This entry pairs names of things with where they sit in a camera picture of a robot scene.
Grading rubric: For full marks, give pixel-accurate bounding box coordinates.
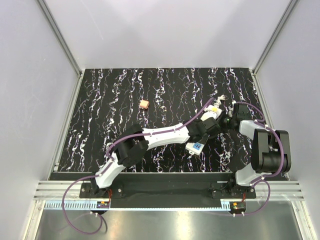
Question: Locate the orange connector board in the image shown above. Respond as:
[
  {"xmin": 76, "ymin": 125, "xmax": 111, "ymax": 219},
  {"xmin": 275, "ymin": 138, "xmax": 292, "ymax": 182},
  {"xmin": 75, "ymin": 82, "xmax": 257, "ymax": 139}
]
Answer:
[
  {"xmin": 96, "ymin": 201, "xmax": 110, "ymax": 209},
  {"xmin": 232, "ymin": 201, "xmax": 246, "ymax": 210}
]

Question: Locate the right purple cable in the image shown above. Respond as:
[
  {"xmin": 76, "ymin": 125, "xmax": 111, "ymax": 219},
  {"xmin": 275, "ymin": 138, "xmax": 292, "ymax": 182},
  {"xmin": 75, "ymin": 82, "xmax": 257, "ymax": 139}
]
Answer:
[{"xmin": 231, "ymin": 101, "xmax": 287, "ymax": 216}]

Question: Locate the white power strip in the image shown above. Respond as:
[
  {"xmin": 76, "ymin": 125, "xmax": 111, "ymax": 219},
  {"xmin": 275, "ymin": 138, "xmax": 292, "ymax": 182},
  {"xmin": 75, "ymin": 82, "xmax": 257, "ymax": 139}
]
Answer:
[{"xmin": 185, "ymin": 105, "xmax": 219, "ymax": 156}]

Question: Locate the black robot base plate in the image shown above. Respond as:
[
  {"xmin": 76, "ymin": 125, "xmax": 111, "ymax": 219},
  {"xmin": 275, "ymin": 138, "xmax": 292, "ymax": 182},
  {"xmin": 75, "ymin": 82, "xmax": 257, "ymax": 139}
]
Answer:
[{"xmin": 47, "ymin": 170, "xmax": 289, "ymax": 209}]

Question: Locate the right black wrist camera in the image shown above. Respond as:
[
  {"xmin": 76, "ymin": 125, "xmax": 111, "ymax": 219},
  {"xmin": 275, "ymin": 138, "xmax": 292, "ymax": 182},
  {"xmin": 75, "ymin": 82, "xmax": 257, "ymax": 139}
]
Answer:
[{"xmin": 232, "ymin": 103, "xmax": 252, "ymax": 122}]

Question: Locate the purple cable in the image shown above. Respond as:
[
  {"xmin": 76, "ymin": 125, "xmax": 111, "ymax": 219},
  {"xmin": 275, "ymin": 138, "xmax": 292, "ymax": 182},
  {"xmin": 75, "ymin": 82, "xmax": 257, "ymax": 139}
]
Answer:
[
  {"xmin": 61, "ymin": 97, "xmax": 215, "ymax": 235},
  {"xmin": 231, "ymin": 101, "xmax": 287, "ymax": 216}
]

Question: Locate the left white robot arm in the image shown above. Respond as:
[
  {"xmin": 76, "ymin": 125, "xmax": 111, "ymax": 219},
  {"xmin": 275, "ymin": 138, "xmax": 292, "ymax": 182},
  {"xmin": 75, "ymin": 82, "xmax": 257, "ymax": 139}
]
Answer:
[{"xmin": 90, "ymin": 117, "xmax": 221, "ymax": 198}]

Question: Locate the white braided power cord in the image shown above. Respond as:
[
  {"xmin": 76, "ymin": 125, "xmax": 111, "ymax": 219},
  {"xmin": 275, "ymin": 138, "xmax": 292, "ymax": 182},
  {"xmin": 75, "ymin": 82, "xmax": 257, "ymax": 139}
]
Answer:
[{"xmin": 214, "ymin": 94, "xmax": 228, "ymax": 108}]

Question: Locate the left orange connector board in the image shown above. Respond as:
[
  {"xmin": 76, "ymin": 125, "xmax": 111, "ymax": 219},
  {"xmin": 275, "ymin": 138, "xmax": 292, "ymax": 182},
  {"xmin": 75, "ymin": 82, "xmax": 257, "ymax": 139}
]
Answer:
[{"xmin": 96, "ymin": 201, "xmax": 110, "ymax": 209}]

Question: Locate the right orange connector board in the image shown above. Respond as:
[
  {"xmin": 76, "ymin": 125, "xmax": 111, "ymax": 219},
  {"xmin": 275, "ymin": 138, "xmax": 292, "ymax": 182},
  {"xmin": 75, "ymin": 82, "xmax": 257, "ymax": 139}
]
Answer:
[{"xmin": 232, "ymin": 201, "xmax": 246, "ymax": 210}]

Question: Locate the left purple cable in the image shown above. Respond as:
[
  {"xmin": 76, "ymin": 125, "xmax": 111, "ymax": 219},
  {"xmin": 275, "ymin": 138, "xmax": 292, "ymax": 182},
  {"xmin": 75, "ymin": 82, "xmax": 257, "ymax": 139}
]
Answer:
[{"xmin": 61, "ymin": 97, "xmax": 215, "ymax": 235}]

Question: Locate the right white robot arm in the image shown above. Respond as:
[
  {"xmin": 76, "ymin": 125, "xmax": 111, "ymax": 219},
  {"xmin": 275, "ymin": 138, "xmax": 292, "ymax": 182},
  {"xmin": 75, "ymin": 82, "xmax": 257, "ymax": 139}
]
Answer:
[{"xmin": 218, "ymin": 115, "xmax": 292, "ymax": 199}]

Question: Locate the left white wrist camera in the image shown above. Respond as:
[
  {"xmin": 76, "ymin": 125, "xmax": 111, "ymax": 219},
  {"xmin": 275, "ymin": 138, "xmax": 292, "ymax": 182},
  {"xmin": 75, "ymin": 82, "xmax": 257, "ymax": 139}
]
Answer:
[{"xmin": 200, "ymin": 108, "xmax": 222, "ymax": 121}]

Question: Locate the silver aluminium rail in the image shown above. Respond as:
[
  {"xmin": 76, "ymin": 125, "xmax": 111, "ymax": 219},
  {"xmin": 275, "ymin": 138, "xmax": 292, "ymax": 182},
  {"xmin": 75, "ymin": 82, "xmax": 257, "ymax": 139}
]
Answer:
[{"xmin": 33, "ymin": 180, "xmax": 304, "ymax": 201}]

